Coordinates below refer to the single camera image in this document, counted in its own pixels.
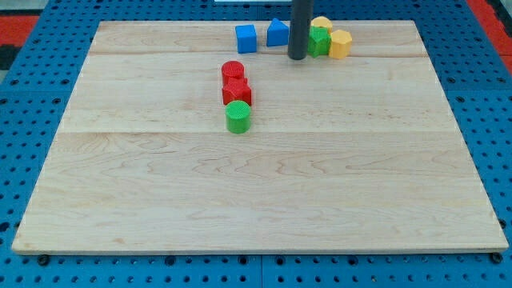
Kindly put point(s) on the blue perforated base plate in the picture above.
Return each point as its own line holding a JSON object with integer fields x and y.
{"x": 36, "y": 89}

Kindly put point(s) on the green cylinder block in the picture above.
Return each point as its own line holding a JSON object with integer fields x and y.
{"x": 238, "y": 117}

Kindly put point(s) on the light wooden board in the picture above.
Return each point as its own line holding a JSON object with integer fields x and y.
{"x": 355, "y": 156}

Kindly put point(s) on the blue cube block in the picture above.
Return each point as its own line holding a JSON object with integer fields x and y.
{"x": 246, "y": 36}

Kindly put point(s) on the yellow hexagon block front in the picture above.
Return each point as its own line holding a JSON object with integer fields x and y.
{"x": 340, "y": 44}

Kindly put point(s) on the blue triangular prism block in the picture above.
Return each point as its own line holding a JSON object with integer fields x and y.
{"x": 277, "y": 33}

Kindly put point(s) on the red cylinder block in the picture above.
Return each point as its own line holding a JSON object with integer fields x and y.
{"x": 232, "y": 69}

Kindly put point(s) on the red star block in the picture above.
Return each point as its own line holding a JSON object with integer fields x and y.
{"x": 237, "y": 89}

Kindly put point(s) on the green star block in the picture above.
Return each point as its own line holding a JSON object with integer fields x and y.
{"x": 319, "y": 41}

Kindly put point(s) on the yellow block behind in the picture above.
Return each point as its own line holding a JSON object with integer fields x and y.
{"x": 322, "y": 22}

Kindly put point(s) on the dark grey cylindrical pointer rod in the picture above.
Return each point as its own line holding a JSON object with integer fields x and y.
{"x": 300, "y": 18}

